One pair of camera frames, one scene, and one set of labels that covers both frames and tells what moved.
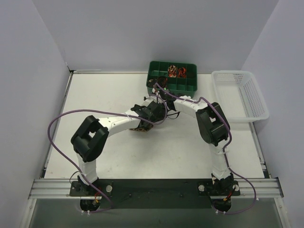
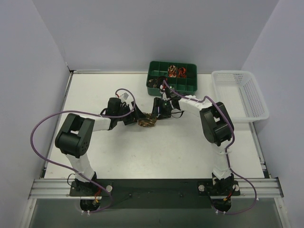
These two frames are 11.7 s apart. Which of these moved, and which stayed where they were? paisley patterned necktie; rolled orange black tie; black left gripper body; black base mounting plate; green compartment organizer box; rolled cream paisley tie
Moved: paisley patterned necktie; black left gripper body
Stayed: green compartment organizer box; rolled orange black tie; black base mounting plate; rolled cream paisley tie
